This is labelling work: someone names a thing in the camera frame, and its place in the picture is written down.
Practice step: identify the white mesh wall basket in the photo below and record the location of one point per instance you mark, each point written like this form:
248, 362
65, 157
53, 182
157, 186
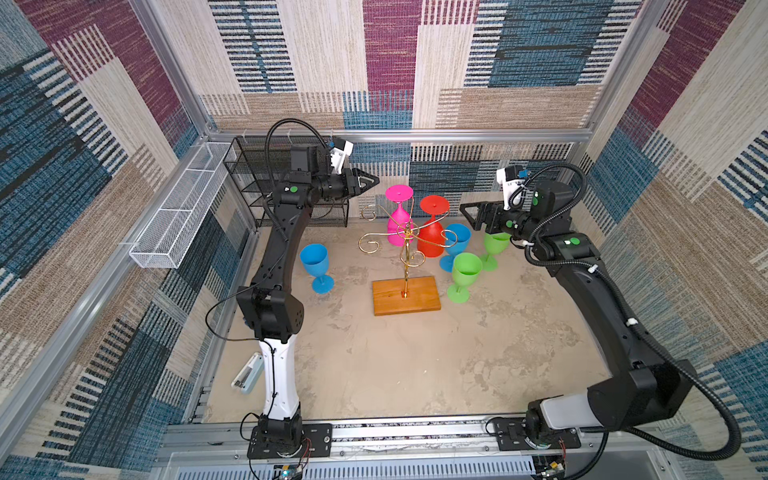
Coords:
166, 239

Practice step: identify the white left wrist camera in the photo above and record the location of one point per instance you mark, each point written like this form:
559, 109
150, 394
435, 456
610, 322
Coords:
340, 152

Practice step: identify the blue wine glass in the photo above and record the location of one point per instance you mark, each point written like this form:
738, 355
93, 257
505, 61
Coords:
457, 237
315, 260

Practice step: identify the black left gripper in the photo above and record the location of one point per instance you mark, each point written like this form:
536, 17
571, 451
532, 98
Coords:
352, 182

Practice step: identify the blue wine glass front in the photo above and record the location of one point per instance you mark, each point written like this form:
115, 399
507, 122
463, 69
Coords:
315, 260

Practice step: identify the green wine glass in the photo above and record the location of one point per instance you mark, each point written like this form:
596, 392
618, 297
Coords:
494, 244
465, 271

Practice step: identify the pink wine glass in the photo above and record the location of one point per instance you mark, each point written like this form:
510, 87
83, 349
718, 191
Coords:
399, 218

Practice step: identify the green wine glass front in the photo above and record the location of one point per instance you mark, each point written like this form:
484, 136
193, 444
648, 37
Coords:
494, 244

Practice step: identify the gold wire glass rack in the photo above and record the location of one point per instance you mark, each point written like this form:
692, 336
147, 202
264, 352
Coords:
369, 243

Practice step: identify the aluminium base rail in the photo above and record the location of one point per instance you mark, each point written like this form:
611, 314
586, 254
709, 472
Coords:
487, 446

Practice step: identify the light blue stapler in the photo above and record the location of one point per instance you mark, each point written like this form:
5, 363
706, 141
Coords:
250, 373

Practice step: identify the black mesh shelf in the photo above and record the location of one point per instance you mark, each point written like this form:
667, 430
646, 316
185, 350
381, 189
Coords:
254, 173

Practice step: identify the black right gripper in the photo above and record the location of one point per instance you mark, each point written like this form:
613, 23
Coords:
480, 215

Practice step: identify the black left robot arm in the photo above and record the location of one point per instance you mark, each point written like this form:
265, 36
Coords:
275, 316

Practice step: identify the green wine glass back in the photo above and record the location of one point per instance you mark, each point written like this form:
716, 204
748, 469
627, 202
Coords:
465, 271

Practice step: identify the red wine glass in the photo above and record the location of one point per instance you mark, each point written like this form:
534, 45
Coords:
430, 239

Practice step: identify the wooden rack base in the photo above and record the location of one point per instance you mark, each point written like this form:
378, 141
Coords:
400, 296

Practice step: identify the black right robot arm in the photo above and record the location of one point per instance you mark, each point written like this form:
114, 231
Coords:
646, 383

